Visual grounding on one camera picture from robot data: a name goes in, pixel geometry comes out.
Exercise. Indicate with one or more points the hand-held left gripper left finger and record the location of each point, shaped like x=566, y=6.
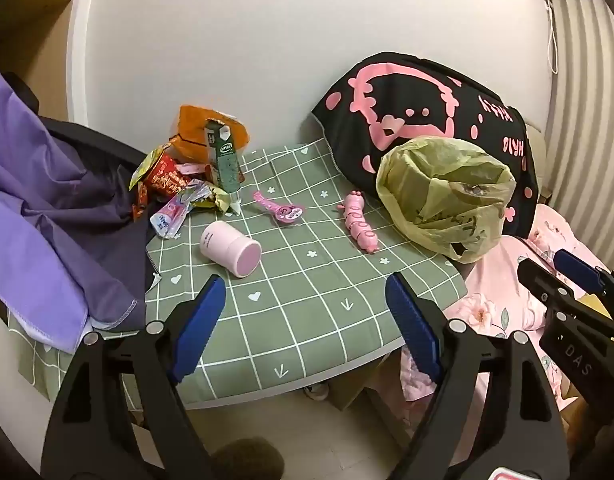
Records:
x=202, y=325

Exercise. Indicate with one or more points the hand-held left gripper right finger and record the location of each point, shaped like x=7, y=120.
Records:
x=417, y=330

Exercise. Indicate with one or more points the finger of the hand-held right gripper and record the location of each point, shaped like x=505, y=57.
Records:
x=542, y=280
x=577, y=267

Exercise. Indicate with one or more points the yellow-green plastic bag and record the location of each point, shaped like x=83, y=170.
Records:
x=437, y=220

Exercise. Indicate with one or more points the red yellow snack packet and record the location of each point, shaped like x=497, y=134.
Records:
x=164, y=177

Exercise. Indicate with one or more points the pale pink paper wrapper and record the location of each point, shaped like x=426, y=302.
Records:
x=187, y=167

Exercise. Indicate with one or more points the green milk carton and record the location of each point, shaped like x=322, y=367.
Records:
x=226, y=160

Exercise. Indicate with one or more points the orange snack bag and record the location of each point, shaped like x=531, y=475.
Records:
x=189, y=145

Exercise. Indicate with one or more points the pink floral blanket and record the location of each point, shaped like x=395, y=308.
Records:
x=492, y=305

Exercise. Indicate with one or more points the cardboard box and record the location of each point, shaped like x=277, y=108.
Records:
x=357, y=385

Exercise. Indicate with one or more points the pink cylindrical jar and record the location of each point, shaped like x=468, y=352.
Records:
x=227, y=242

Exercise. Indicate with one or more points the green checkered tablecloth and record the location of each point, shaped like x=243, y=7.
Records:
x=297, y=300

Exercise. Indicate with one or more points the white shoe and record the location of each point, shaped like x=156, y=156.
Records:
x=316, y=391

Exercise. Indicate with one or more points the pink caterpillar toy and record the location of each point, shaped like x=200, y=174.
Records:
x=359, y=220

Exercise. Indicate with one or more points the small red packet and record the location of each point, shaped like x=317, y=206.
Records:
x=139, y=205

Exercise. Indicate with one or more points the grey striped curtain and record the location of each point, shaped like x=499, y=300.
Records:
x=587, y=110

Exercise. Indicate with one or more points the black jacket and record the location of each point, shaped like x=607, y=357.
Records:
x=97, y=140

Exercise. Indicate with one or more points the purple cloth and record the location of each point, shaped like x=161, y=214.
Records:
x=37, y=185

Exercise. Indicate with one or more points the black pink-print pillow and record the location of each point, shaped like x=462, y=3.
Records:
x=412, y=90

